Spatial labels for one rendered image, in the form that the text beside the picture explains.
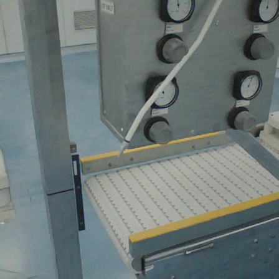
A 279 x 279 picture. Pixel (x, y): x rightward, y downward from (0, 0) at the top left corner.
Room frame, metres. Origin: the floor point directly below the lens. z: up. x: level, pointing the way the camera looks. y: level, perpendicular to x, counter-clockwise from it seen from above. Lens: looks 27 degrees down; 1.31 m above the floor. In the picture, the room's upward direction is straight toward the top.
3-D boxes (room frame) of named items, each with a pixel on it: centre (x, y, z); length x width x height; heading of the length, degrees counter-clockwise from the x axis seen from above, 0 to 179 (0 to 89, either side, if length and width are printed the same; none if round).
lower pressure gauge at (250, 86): (0.47, -0.14, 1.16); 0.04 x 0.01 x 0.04; 114
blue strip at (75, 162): (0.70, 0.13, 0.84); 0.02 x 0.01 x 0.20; 114
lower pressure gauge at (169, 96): (0.42, -0.03, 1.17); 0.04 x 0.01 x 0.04; 114
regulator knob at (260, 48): (0.47, -0.15, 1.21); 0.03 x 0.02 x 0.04; 114
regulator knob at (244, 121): (0.47, -0.14, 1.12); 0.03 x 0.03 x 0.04; 24
